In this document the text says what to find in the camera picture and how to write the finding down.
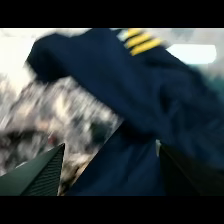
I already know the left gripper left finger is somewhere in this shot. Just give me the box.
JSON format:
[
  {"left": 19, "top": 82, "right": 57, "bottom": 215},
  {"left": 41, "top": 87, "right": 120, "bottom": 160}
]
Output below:
[{"left": 0, "top": 143, "right": 66, "bottom": 197}]

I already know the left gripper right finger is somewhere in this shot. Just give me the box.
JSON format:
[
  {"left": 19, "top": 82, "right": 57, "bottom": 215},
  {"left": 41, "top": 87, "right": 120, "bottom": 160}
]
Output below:
[{"left": 158, "top": 143, "right": 224, "bottom": 197}]

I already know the navy garment with yellow stripes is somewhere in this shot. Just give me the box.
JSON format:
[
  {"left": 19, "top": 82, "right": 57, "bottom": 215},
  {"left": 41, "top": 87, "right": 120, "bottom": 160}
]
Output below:
[{"left": 25, "top": 28, "right": 224, "bottom": 197}]

